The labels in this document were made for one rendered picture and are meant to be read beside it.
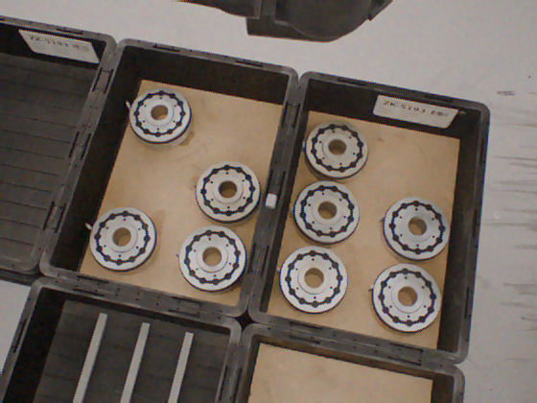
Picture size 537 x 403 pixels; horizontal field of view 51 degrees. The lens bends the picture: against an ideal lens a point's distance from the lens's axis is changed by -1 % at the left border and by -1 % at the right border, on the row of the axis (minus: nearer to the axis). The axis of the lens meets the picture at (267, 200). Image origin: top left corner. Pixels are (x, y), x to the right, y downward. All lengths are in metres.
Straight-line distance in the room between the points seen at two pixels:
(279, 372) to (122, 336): 0.24
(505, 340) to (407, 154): 0.37
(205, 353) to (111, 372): 0.14
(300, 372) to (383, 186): 0.33
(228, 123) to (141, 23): 0.39
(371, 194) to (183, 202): 0.31
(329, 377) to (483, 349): 0.31
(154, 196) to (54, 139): 0.21
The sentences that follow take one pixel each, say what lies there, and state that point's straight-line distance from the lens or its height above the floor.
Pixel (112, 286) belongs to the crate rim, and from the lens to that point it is 0.82.
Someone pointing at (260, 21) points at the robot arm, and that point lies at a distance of 0.37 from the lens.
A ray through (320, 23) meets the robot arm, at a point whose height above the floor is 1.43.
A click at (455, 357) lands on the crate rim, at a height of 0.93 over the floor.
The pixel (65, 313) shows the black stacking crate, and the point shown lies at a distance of 0.94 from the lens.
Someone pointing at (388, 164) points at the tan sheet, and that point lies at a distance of 0.97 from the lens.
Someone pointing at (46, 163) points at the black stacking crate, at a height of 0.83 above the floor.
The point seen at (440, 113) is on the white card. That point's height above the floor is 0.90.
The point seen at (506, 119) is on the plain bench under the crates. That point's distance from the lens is 1.23.
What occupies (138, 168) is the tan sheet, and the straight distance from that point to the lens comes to 0.97.
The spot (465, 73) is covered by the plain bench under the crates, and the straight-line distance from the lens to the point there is 1.25.
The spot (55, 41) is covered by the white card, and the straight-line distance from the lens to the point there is 1.04.
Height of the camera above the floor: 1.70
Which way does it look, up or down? 71 degrees down
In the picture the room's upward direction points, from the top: 1 degrees counter-clockwise
